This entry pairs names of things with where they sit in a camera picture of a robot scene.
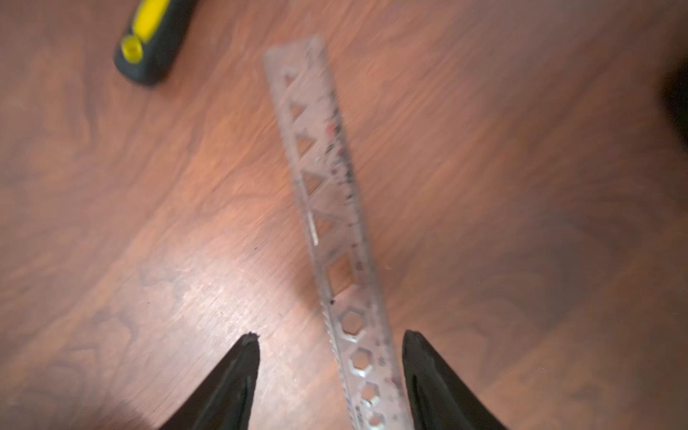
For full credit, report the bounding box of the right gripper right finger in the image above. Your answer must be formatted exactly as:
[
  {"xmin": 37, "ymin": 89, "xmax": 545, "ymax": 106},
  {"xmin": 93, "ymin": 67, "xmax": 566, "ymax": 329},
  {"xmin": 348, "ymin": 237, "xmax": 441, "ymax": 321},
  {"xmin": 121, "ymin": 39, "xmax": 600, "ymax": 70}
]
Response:
[{"xmin": 402, "ymin": 330, "xmax": 505, "ymax": 430}]

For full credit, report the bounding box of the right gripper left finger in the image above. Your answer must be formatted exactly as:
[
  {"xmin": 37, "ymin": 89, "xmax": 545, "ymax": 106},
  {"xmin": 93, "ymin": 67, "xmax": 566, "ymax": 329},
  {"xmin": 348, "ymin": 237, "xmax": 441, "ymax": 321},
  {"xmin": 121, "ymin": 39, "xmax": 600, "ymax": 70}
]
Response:
[{"xmin": 161, "ymin": 333, "xmax": 260, "ymax": 430}]

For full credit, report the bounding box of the clear stencil ruler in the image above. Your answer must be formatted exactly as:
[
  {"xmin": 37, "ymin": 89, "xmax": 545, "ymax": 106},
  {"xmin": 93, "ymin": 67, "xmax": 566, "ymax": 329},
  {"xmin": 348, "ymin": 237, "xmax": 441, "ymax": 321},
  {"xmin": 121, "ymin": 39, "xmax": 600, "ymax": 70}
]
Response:
[{"xmin": 263, "ymin": 36, "xmax": 413, "ymax": 429}]

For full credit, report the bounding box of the small yellow-handled screwdriver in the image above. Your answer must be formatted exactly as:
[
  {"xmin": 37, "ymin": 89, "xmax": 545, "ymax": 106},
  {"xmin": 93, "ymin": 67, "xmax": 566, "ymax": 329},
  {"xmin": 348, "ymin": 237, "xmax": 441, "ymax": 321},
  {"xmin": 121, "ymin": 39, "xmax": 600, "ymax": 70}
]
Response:
[{"xmin": 113, "ymin": 0, "xmax": 198, "ymax": 87}]

